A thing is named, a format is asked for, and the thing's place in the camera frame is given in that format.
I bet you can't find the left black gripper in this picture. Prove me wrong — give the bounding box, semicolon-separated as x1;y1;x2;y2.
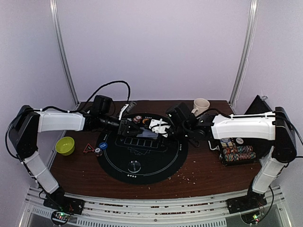
99;113;143;136

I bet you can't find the red poker chip stack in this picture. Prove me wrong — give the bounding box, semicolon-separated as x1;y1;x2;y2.
133;115;142;124

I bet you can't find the blue small blind button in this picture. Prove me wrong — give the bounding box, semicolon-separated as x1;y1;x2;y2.
98;142;108;150

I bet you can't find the cream ceramic mug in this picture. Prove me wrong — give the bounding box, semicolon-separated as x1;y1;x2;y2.
191;98;210;116

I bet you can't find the grey card deck box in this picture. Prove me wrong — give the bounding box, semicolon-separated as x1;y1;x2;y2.
136;128;158;140

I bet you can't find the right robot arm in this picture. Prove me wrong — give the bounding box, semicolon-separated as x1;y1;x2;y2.
158;103;297;212

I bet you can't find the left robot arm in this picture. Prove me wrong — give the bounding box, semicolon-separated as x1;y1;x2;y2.
6;105;142;210

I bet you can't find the round black poker mat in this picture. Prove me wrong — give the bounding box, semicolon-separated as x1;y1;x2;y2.
96;131;188;184

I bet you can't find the red black triangle token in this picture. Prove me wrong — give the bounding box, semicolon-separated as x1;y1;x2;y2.
83;143;95;154

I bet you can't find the black poker chip case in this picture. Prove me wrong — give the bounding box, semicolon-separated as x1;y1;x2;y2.
208;95;276;166

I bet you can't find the lime green bowl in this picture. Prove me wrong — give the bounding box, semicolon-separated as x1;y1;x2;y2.
55;137;75;156

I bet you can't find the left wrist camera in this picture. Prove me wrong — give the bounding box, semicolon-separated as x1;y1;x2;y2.
118;101;137;120

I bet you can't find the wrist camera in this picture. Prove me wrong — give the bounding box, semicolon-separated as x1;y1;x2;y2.
118;101;137;120
148;118;171;138

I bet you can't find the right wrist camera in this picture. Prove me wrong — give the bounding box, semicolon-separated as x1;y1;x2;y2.
148;118;171;138

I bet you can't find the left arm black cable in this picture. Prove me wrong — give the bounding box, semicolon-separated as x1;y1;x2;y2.
85;80;132;107

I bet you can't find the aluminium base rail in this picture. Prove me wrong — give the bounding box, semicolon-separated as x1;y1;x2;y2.
17;186;295;227

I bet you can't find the right aluminium frame post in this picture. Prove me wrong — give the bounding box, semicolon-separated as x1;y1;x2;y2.
229;0;259;108

